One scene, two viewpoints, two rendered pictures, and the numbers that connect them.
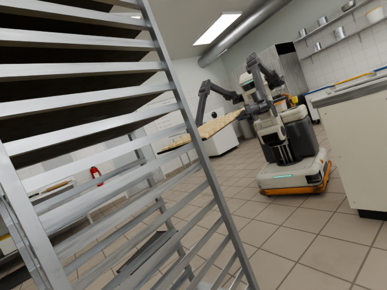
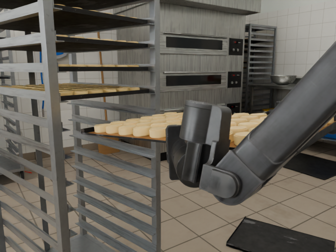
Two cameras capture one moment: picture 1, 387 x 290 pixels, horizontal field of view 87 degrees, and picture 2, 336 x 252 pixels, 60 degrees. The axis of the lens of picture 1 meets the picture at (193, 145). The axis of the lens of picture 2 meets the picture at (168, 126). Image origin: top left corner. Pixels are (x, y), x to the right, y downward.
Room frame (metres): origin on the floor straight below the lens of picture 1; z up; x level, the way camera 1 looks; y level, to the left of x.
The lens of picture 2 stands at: (1.21, -0.91, 1.14)
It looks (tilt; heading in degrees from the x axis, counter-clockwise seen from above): 11 degrees down; 88
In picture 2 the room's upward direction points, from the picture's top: straight up
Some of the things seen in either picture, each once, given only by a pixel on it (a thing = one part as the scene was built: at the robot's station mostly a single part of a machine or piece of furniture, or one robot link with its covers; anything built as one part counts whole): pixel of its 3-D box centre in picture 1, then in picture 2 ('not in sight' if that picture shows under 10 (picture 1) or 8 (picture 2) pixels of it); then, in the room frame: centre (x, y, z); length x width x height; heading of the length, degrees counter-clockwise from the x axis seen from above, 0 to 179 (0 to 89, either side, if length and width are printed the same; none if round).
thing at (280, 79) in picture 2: not in sight; (282, 80); (3.14, 3.62, 0.95); 0.39 x 0.39 x 0.14
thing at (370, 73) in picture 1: (360, 94); not in sight; (4.11, -3.50, 0.39); 0.64 x 0.54 x 0.77; 123
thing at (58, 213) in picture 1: (138, 172); (21, 115); (0.68, 0.21, 0.96); 0.64 x 0.03 x 0.03; 138
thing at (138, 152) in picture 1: (141, 158); (155, 109); (1.19, 0.31, 0.97); 0.03 x 0.03 x 1.70; 48
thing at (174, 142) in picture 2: (252, 110); (187, 155); (1.26, -0.41, 0.99); 0.07 x 0.07 x 0.10; 3
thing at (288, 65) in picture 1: (272, 94); not in sight; (5.51, -2.45, 1.02); 1.40 x 0.91 x 2.05; 32
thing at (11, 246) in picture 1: (17, 238); not in sight; (3.38, 3.30, 0.36); 0.46 x 0.38 x 0.26; 32
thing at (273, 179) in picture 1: (293, 171); not in sight; (2.21, -0.93, 0.16); 0.67 x 0.64 x 0.25; 137
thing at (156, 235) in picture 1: (151, 250); (280, 243); (2.00, 0.79, 0.01); 0.60 x 0.40 x 0.03; 146
